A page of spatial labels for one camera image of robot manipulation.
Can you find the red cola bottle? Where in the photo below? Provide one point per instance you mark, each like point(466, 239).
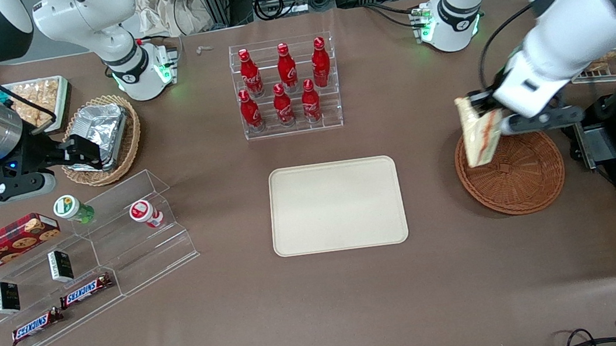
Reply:
point(250, 75)
point(320, 64)
point(283, 107)
point(249, 112)
point(287, 68)
point(310, 102)

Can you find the clear acrylic bottle rack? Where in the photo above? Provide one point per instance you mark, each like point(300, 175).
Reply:
point(293, 125)

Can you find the grey wrist camera bar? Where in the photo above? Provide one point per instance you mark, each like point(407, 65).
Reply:
point(542, 119)
point(4, 189)

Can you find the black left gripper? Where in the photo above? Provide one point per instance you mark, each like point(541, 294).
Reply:
point(488, 97)

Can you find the red lidded cup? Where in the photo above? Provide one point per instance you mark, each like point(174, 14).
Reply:
point(145, 213)

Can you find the light tan wicker basket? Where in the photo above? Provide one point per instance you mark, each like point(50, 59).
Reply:
point(129, 151)

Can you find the grey left wrist camera bar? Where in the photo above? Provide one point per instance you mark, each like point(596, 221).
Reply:
point(542, 119)

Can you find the small black white box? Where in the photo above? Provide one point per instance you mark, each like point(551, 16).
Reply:
point(61, 265)
point(6, 297)

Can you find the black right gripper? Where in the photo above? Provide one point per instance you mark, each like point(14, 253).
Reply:
point(34, 155)

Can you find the stacked aluminium foil containers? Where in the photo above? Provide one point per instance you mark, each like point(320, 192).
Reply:
point(100, 128)

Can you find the brown round wicker basket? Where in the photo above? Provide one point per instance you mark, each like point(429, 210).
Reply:
point(520, 179)

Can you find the triangle sandwich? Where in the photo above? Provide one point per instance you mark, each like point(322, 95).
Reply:
point(479, 137)

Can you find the clear acrylic stepped shelf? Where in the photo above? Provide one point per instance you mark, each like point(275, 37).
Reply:
point(142, 258)

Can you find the snickers chocolate bar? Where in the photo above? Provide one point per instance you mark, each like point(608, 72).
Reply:
point(86, 291)
point(36, 326)

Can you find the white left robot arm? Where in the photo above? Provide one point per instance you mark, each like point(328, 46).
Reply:
point(577, 16)

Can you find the green lidded cup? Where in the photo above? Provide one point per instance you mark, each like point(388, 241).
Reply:
point(72, 208)

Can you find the grey right wrist camera bar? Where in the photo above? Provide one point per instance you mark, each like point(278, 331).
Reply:
point(4, 189)

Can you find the beige rectangular tray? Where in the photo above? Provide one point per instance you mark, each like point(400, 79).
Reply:
point(337, 206)

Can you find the green tray of fried snacks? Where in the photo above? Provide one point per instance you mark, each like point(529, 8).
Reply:
point(37, 97)

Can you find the small grey clip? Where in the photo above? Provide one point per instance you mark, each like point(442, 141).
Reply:
point(204, 48)

